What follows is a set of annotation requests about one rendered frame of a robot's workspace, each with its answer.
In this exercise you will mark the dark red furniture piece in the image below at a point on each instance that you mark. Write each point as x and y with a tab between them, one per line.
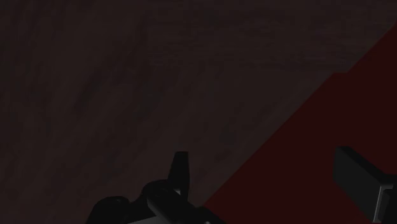
294	155

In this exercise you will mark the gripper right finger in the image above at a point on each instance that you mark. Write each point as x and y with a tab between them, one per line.
356	180

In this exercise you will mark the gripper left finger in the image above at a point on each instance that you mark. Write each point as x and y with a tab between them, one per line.
178	173

